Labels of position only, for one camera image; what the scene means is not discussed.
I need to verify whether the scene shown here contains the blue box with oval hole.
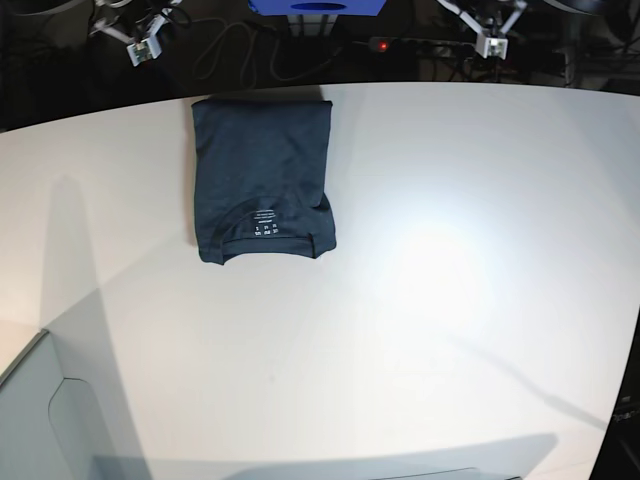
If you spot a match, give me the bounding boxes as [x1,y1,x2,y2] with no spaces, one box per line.
[248,0,386,16]

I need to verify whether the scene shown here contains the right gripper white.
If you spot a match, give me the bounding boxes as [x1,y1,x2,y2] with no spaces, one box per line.
[88,0,183,67]

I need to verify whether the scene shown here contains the black power strip red switch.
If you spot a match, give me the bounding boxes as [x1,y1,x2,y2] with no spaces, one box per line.
[366,36,475,59]

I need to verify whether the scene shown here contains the dark blue T-shirt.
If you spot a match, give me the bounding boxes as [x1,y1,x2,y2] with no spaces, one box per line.
[192,99,337,265]

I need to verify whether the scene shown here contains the grey white cable loops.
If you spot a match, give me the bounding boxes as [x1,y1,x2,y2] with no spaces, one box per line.
[192,17,346,84]

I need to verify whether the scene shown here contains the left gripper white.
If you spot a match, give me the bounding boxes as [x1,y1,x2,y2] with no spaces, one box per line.
[437,0,528,59]

